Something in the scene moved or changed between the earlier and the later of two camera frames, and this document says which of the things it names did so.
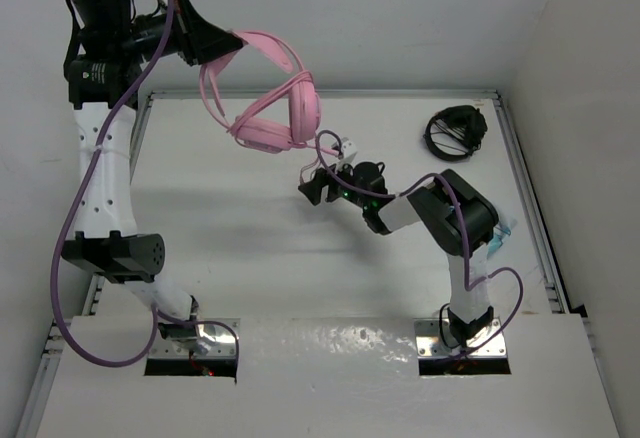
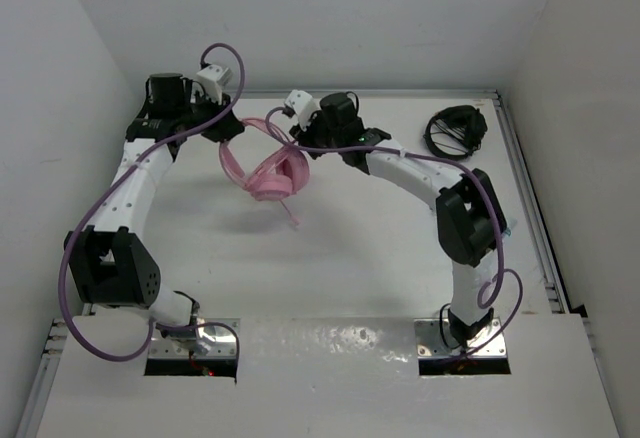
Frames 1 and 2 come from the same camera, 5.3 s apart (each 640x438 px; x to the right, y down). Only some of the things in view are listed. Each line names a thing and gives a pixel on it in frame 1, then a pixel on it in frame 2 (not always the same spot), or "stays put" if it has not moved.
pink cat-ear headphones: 283,115 -> 279,178
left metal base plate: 216,339 stays put
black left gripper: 196,41 -> 223,130
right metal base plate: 487,342 stays put
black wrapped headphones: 456,132 stays put
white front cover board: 344,378 stays put
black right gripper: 313,188 -> 307,135
